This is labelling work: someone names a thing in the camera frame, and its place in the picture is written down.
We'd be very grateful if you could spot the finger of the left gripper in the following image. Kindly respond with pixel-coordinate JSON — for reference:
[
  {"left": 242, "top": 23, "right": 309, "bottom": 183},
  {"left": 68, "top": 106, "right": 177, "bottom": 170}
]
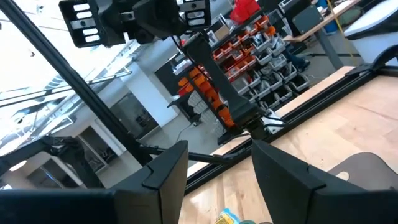
[
  {"left": 178, "top": 0, "right": 212, "bottom": 30},
  {"left": 58, "top": 0, "right": 125, "bottom": 48}
]

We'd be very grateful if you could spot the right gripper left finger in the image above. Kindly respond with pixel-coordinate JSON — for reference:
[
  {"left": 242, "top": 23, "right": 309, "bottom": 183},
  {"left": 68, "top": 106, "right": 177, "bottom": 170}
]
[{"left": 0, "top": 140, "right": 189, "bottom": 224}]

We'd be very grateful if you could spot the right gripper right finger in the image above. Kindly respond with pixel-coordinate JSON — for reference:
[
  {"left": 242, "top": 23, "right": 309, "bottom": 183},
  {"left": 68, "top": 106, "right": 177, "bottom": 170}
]
[{"left": 251, "top": 139, "right": 398, "bottom": 224}]

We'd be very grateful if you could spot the yellow blue ramen packet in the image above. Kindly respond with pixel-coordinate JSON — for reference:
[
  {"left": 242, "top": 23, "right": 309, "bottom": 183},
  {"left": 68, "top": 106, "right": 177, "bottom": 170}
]
[{"left": 214, "top": 207, "right": 242, "bottom": 224}]

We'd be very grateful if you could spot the grey plastic bin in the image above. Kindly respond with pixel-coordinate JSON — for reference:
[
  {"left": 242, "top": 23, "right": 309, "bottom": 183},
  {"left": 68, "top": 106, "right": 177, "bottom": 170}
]
[{"left": 328, "top": 152, "right": 398, "bottom": 191}]

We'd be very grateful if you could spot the shelf with orange grey bins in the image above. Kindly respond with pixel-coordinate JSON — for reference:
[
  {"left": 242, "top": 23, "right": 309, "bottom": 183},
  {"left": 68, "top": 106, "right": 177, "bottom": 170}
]
[{"left": 174, "top": 9, "right": 312, "bottom": 134}]

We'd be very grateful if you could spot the dark grey monitor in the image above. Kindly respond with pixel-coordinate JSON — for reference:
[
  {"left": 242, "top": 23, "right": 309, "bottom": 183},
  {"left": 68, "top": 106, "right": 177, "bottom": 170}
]
[{"left": 291, "top": 4, "right": 324, "bottom": 35}]

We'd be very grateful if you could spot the wooden desk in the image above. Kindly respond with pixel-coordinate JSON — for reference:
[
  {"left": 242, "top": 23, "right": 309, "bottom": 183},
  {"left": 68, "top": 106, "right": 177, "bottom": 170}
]
[{"left": 282, "top": 0, "right": 363, "bottom": 71}]

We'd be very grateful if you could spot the silver aluminium base bracket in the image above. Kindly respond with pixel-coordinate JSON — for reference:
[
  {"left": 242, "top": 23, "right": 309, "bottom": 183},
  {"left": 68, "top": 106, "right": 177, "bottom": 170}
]
[{"left": 260, "top": 115, "right": 286, "bottom": 135}]

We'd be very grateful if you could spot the thin yellow cable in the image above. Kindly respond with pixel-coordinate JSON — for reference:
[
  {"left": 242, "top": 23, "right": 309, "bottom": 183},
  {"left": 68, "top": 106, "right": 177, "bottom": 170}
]
[{"left": 326, "top": 0, "right": 354, "bottom": 58}]

